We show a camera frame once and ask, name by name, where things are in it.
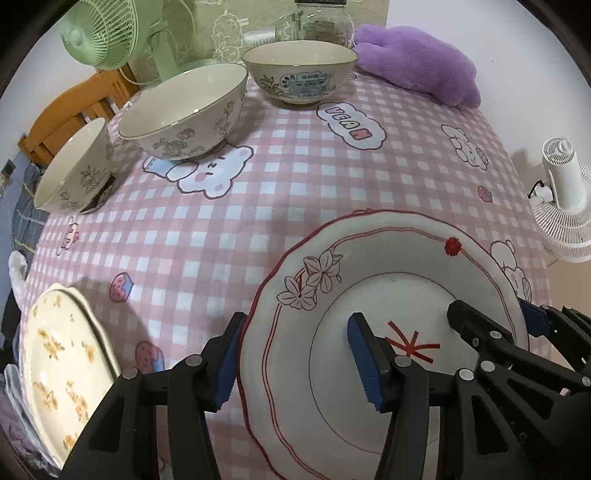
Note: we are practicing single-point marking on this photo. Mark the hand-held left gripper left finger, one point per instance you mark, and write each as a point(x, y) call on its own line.
point(228, 364)

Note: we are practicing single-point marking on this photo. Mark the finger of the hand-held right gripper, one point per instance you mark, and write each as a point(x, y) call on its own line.
point(531, 316)
point(475, 327)

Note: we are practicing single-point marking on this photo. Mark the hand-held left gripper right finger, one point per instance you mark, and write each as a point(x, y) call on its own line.
point(364, 364)

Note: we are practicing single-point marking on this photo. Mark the white plate with red pattern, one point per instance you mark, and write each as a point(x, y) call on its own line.
point(314, 392)

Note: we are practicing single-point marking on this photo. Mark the large yellow floral plate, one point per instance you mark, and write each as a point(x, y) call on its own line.
point(105, 341)

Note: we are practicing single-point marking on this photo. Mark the bowl with grey floral print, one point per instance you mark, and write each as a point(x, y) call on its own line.
point(74, 175)
point(184, 134)

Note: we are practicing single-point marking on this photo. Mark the bowl with blue print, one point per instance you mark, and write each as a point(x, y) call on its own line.
point(300, 83)

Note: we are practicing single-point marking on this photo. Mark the white clip fan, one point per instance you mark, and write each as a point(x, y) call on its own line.
point(568, 184)

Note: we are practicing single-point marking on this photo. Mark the pink checked tablecloth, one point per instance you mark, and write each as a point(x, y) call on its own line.
point(277, 184)

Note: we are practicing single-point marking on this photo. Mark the white cloth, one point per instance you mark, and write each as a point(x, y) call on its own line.
point(17, 267)

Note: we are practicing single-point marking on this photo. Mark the blue plaid pillow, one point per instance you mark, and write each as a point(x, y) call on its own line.
point(23, 203)

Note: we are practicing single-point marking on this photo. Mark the purple plush toy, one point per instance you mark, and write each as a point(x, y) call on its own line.
point(415, 60)

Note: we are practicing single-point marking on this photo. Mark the wooden bed headboard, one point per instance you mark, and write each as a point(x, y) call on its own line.
point(60, 120)

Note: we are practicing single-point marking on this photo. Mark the cotton swab container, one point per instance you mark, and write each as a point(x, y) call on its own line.
point(258, 37)

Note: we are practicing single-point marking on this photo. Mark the glass jar with dark lid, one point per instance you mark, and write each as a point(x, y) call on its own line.
point(323, 25)

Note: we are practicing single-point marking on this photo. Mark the green desk fan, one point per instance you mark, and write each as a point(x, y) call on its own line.
point(99, 32)

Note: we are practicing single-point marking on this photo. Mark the wall socket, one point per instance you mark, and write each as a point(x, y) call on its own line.
point(8, 168)

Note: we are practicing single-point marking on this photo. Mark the green printed wall mat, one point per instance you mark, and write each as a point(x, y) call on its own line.
point(221, 23)

